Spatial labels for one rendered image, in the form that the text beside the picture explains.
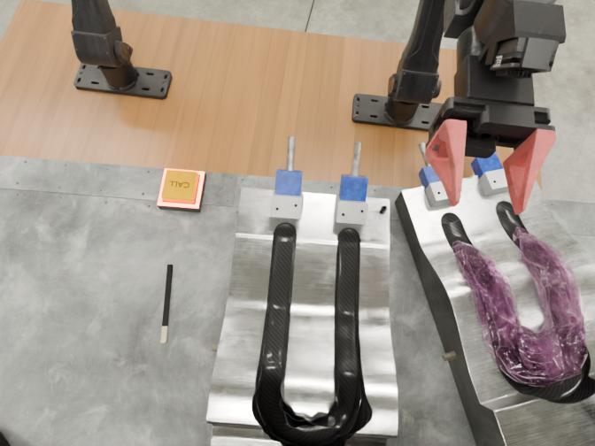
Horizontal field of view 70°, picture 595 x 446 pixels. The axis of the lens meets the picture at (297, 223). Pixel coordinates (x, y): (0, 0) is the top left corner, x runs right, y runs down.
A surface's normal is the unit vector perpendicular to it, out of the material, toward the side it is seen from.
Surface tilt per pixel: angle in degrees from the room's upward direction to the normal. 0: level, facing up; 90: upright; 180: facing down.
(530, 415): 0
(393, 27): 0
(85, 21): 60
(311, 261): 3
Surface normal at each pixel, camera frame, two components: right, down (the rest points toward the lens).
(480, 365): 0.07, -0.20
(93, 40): -0.09, 0.63
